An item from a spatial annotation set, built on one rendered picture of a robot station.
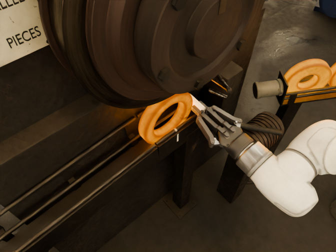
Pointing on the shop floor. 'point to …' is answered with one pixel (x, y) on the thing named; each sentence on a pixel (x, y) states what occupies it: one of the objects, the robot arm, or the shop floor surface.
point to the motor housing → (237, 180)
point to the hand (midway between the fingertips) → (195, 104)
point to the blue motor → (326, 7)
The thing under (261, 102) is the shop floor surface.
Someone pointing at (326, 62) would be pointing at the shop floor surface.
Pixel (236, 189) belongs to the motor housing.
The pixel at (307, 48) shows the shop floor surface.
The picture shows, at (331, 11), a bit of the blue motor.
